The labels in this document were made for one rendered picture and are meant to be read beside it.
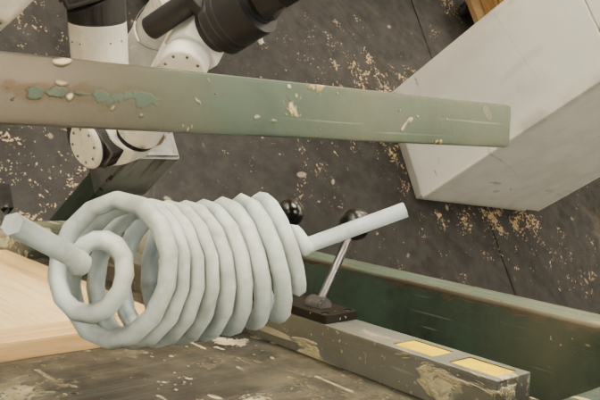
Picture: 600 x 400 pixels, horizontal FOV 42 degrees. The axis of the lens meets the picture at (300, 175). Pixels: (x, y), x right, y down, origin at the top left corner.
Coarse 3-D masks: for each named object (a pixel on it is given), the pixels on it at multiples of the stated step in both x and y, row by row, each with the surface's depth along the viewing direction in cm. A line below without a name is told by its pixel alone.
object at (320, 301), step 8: (352, 208) 91; (344, 216) 90; (352, 216) 89; (360, 216) 89; (368, 232) 90; (344, 240) 90; (352, 240) 90; (344, 248) 89; (336, 256) 89; (344, 256) 89; (336, 264) 89; (328, 272) 89; (336, 272) 89; (328, 280) 88; (328, 288) 88; (312, 296) 88; (320, 296) 88; (304, 304) 88; (312, 304) 87; (320, 304) 86; (328, 304) 87
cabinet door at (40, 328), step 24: (0, 264) 120; (24, 264) 121; (0, 288) 104; (24, 288) 105; (48, 288) 105; (0, 312) 91; (24, 312) 92; (48, 312) 92; (0, 336) 80; (24, 336) 81; (48, 336) 81; (72, 336) 82; (0, 360) 78
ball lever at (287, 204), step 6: (288, 198) 100; (282, 204) 99; (288, 204) 98; (294, 204) 99; (300, 204) 99; (288, 210) 98; (294, 210) 98; (300, 210) 99; (288, 216) 98; (294, 216) 98; (300, 216) 99; (294, 222) 99; (300, 222) 100
